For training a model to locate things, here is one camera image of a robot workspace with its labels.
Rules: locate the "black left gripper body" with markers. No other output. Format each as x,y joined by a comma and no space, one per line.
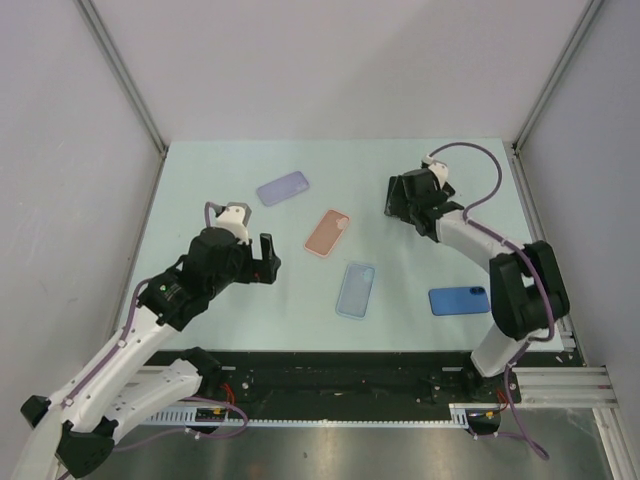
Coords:
243,268

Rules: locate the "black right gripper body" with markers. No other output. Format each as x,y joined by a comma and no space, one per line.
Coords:
406,209

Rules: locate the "pink phone case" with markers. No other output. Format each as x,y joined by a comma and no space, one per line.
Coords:
327,233

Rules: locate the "lilac phone case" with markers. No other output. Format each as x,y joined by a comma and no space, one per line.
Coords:
282,188

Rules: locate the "light blue phone case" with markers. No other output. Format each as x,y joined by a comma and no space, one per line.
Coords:
355,291

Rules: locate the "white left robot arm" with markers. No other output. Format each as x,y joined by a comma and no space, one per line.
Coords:
79,426

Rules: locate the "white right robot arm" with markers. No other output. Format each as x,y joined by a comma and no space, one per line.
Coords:
527,291

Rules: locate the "blue phone face down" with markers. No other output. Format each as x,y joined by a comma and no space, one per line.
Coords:
453,301

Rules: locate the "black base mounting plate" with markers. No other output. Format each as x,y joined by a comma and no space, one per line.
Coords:
316,379

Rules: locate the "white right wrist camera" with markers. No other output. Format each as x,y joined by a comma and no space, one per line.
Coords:
439,169

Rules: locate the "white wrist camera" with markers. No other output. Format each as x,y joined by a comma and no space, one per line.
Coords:
234,217
439,169

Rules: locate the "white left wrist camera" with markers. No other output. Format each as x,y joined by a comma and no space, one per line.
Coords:
234,217

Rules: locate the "white slotted cable duct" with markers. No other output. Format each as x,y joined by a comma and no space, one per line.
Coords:
214,416

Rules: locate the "left aluminium frame post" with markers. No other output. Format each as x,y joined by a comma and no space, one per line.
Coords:
107,46

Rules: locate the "aluminium frame post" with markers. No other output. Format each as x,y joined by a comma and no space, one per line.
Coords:
569,51
107,46

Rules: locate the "right aluminium frame post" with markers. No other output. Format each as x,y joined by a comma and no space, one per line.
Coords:
569,51

